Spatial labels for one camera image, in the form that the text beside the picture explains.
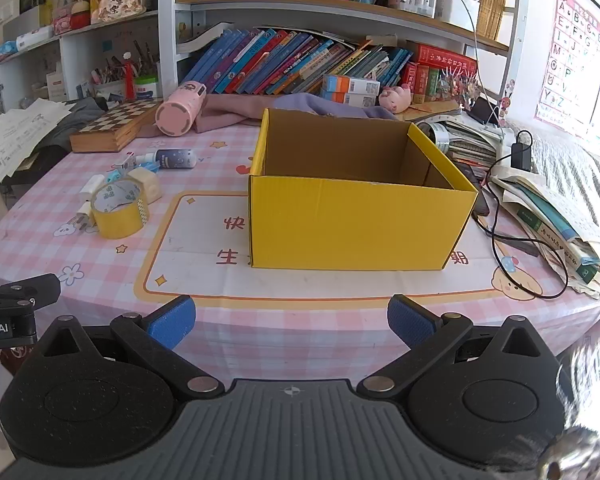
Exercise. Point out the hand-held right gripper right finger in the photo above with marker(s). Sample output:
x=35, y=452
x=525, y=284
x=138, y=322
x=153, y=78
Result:
x=410, y=322

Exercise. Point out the blue wipes pack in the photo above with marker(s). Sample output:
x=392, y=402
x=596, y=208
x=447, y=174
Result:
x=0, y=52

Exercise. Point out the black smartphone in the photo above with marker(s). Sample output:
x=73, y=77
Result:
x=475, y=180

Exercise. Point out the desktop with pink checkered cloth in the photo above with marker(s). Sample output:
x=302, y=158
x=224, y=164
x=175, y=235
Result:
x=105, y=270

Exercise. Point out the purple cloth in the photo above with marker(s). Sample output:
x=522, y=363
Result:
x=330, y=105

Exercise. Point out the white tissue pack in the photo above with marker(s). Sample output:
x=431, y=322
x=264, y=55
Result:
x=35, y=39

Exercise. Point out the row of colourful leaning books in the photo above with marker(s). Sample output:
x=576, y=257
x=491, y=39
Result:
x=280, y=62

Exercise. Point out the white tub with green lid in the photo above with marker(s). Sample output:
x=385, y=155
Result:
x=146, y=89

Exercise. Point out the stack of magazines and papers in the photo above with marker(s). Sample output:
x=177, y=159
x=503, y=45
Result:
x=470, y=142

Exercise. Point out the pile of books and papers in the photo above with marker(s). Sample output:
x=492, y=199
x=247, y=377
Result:
x=550, y=215

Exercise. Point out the black phone on stand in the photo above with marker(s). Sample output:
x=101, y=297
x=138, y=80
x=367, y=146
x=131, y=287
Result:
x=482, y=110

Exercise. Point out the white tape roll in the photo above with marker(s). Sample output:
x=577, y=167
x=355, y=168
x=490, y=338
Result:
x=149, y=182

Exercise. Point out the yellow tape roll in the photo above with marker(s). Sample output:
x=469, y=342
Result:
x=120, y=225

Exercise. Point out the row of yellow books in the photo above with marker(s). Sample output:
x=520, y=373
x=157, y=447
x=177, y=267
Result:
x=495, y=2

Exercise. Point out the white metal bookshelf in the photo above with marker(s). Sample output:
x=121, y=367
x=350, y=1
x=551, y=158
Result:
x=167, y=35

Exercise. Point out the pink thermos bottle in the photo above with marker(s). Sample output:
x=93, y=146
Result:
x=177, y=110

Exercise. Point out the wooden chess board box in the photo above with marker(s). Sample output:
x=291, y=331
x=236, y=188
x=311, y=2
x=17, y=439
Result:
x=115, y=125

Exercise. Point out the cartoon figure ornament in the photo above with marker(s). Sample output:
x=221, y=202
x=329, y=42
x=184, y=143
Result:
x=505, y=103

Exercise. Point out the white charger plug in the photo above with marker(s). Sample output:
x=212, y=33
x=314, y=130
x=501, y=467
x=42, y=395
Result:
x=86, y=212

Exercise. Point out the yellow cardboard box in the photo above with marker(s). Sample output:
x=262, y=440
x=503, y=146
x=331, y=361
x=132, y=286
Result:
x=350, y=225

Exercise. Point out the red figurine bottle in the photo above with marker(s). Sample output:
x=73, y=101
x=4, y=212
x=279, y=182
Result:
x=129, y=80

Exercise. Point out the dark grey clothing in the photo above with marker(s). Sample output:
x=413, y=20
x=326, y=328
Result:
x=75, y=120

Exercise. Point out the white storage container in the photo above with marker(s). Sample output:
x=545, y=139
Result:
x=457, y=7

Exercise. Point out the red round container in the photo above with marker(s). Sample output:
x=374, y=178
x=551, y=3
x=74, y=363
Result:
x=72, y=20

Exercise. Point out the cup of pens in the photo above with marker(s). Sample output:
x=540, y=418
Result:
x=115, y=67

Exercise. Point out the fluffy grey garment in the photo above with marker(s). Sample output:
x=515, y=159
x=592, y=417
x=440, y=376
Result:
x=587, y=400

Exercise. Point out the bunch of colourful paper ornaments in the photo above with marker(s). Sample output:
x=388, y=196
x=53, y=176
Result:
x=457, y=85

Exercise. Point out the alphabet wall poster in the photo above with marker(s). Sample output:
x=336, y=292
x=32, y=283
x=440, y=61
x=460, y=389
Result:
x=570, y=60

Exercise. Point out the small white red stationery item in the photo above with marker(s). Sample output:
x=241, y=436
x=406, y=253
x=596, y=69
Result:
x=124, y=161

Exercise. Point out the orange white blue box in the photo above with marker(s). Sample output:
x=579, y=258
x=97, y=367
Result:
x=347, y=99
x=350, y=83

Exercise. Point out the grey striped blanket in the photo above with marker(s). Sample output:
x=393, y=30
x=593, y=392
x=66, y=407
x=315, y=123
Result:
x=570, y=165

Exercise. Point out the black power adapter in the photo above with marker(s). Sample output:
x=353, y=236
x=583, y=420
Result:
x=521, y=155

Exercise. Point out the loose printed paper sheets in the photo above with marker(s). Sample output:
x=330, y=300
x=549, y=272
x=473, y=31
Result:
x=20, y=132

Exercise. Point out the dark blue small bottle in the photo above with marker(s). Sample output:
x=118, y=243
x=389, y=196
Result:
x=175, y=159

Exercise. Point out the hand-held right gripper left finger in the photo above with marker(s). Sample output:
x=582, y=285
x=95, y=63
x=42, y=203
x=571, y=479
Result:
x=172, y=322

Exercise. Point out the upright red dictionaries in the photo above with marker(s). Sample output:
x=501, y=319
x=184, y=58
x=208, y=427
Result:
x=425, y=82

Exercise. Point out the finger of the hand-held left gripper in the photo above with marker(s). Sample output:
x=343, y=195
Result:
x=25, y=292

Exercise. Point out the pink pig plush toy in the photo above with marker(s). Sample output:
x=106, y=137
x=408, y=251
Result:
x=396, y=99

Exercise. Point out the red book lying flat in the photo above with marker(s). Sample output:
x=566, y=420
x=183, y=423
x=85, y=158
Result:
x=445, y=55

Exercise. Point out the white shelf unit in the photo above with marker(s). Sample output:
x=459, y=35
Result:
x=72, y=47

